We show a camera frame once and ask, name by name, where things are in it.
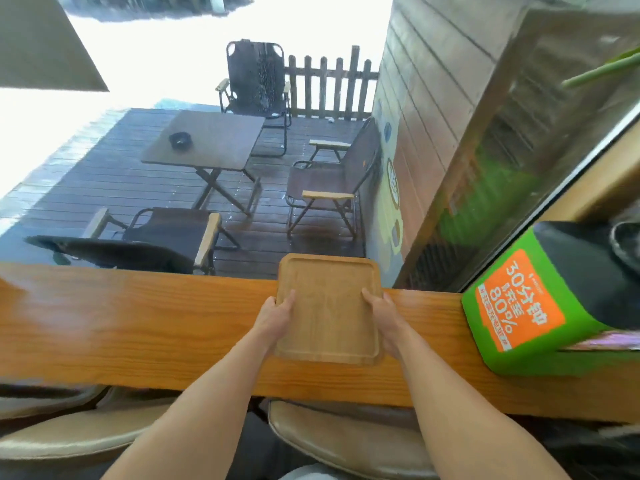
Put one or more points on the dark wooden picket fence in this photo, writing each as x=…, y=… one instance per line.
x=352, y=79

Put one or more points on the person's light grey shirt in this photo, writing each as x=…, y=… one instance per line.
x=315, y=474

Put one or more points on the person's left hand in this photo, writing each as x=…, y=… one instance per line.
x=272, y=322

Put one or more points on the green power bank kiosk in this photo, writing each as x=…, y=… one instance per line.
x=525, y=362

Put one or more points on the wooden tray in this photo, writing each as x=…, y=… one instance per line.
x=327, y=304

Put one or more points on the person's right forearm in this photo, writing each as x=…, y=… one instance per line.
x=465, y=419

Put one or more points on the person's left forearm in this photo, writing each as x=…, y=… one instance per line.
x=200, y=419

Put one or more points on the person's right hand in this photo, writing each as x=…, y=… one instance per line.
x=392, y=324

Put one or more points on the black plant pot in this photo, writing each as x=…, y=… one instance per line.
x=627, y=244

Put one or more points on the beige leather stool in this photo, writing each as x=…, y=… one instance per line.
x=40, y=402
x=75, y=434
x=350, y=439

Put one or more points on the dark folding chair wooden armrests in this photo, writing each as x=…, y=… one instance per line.
x=255, y=74
x=325, y=179
x=165, y=229

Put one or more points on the dark outdoor folding table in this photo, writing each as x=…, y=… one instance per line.
x=210, y=139

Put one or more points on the black ashtray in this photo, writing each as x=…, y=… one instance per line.
x=181, y=140

